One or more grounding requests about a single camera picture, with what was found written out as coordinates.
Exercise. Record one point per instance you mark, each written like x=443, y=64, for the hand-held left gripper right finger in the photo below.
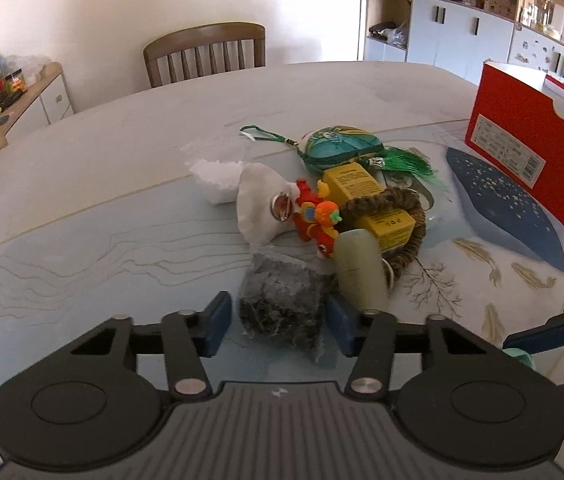
x=341, y=326

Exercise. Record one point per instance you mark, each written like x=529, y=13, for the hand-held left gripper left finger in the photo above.
x=217, y=321

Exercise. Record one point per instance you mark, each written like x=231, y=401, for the pale green bottle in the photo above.
x=362, y=270

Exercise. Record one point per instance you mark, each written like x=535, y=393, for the dark plastic bag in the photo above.
x=282, y=300

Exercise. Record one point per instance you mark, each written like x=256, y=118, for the orange red toy figure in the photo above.
x=319, y=215

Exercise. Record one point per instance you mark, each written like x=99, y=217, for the shiny foil packet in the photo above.
x=425, y=199

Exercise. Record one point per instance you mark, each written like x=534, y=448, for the red shoe box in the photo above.
x=527, y=125

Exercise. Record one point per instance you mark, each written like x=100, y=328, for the small mint green object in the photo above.
x=519, y=356

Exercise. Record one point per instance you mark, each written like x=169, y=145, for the dark blue speckled mat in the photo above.
x=502, y=200

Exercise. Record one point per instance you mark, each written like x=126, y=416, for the green tasselled sachet pendant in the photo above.
x=337, y=146

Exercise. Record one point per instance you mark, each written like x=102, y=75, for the white side cabinet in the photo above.
x=47, y=102

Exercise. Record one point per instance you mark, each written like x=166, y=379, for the brown wooden chair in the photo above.
x=202, y=40

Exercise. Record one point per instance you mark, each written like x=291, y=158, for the dark bag on shelf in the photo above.
x=384, y=27

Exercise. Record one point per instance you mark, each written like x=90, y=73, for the glass jar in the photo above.
x=543, y=10

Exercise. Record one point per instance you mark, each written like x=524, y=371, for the white wall cupboard unit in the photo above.
x=462, y=35

